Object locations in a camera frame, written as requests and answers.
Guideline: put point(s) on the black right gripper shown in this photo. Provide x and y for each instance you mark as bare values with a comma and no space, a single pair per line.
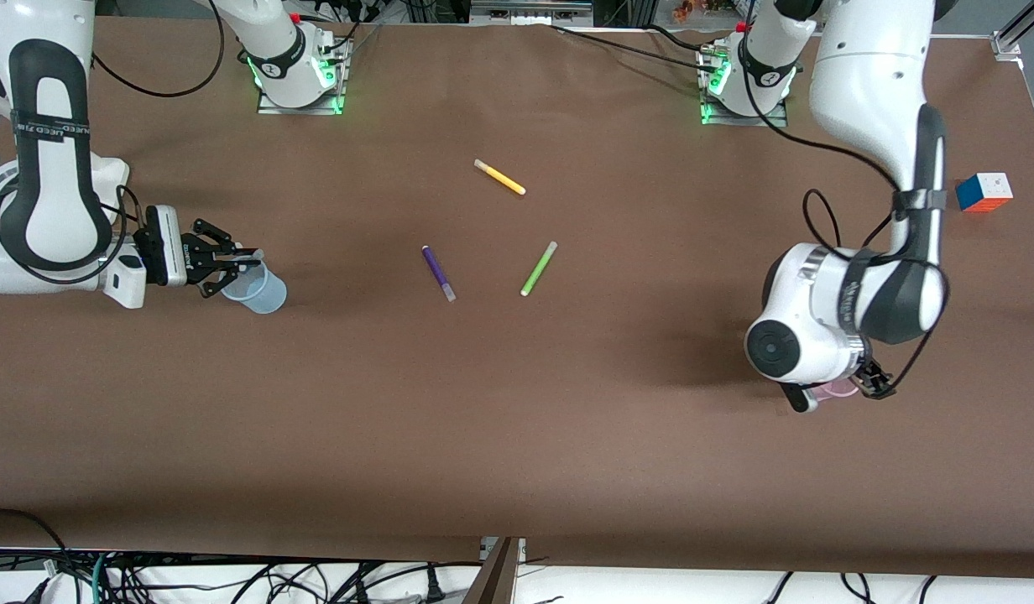
195,256

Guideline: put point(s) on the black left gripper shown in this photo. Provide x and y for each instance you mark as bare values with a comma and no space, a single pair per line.
874,378

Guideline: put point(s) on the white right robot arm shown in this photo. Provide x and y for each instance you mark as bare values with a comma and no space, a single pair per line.
51,210

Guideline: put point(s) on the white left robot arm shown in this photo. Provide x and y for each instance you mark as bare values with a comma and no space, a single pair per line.
869,67

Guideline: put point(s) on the translucent pink cup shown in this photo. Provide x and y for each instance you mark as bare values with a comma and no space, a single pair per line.
836,389

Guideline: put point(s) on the translucent blue cup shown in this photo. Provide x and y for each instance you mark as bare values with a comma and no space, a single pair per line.
265,295

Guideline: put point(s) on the white stand with base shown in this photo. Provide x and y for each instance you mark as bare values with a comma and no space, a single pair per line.
118,172

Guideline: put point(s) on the purple marker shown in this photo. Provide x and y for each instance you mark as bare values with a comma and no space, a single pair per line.
437,270

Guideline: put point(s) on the colourful puzzle cube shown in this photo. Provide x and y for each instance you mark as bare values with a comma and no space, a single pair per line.
983,193

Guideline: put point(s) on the yellow marker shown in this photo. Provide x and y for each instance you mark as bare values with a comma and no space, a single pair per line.
500,177

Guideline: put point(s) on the green marker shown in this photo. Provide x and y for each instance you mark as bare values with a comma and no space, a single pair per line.
538,269

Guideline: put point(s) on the black power plug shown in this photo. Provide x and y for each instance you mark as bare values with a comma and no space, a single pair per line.
435,585

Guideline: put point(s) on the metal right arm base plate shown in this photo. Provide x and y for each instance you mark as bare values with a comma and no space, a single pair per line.
303,110

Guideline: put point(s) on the aluminium frame profile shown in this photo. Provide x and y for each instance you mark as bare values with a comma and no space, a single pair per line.
1014,32

